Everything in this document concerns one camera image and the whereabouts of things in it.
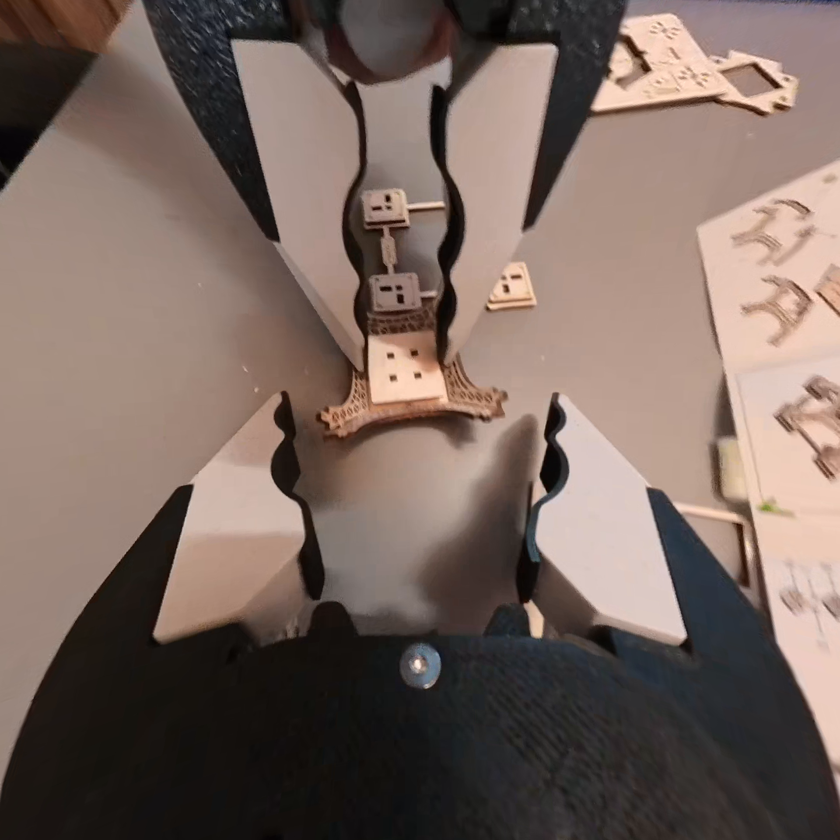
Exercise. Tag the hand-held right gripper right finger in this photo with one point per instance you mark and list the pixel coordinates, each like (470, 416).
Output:
(604, 544)

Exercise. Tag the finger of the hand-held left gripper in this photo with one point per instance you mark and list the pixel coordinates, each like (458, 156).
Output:
(295, 164)
(499, 164)

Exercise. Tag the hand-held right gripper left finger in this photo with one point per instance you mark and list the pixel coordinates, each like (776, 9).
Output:
(229, 544)

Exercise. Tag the wooden lattice tower base model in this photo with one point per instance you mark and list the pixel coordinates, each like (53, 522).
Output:
(401, 365)

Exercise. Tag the grey desk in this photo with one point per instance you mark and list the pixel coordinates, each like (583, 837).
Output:
(131, 295)

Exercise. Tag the mostly empty wooden puzzle sheet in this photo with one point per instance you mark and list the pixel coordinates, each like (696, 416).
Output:
(709, 512)

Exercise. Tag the wooden cross connector piece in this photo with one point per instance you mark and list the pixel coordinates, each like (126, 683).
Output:
(379, 283)

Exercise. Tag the wooden sheet with flower cutouts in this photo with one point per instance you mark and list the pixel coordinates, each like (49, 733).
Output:
(630, 98)

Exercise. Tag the paper instruction sheet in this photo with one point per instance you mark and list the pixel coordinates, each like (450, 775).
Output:
(735, 328)

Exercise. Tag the wooden piece with diamond hole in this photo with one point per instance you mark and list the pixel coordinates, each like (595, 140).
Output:
(784, 88)

